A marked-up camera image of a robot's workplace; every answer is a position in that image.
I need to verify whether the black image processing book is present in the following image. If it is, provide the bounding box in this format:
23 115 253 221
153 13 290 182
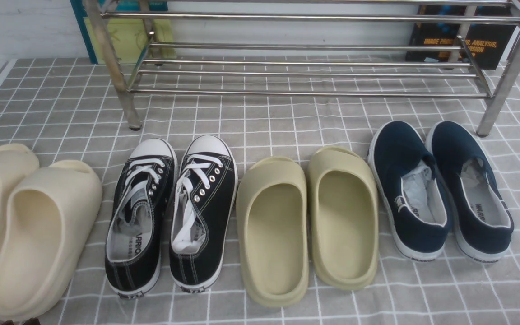
405 5 515 70

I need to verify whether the grey checked tablecloth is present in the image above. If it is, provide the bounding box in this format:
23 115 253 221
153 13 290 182
0 58 520 325

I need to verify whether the olive foam slipper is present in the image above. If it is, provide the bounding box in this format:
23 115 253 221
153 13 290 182
236 156 309 308
307 146 379 290

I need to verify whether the stainless steel shoe rack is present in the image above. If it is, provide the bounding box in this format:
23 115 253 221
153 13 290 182
82 0 520 137

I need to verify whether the right olive foam slipper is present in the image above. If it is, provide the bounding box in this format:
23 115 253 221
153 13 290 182
307 146 379 290

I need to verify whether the black canvas sneaker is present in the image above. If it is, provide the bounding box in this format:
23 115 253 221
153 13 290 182
105 138 178 300
169 135 239 293

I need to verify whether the navy slip-on shoe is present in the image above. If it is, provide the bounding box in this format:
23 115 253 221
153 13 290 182
367 120 452 263
425 121 515 264

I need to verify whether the right black canvas sneaker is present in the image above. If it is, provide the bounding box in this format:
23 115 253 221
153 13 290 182
169 135 239 293

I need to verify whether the right cream foam slipper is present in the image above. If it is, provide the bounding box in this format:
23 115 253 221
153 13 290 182
0 160 102 321

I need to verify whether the left black canvas sneaker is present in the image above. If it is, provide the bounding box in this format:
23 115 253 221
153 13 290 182
105 138 178 300

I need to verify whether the left olive foam slipper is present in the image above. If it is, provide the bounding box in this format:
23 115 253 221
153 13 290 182
236 156 309 308

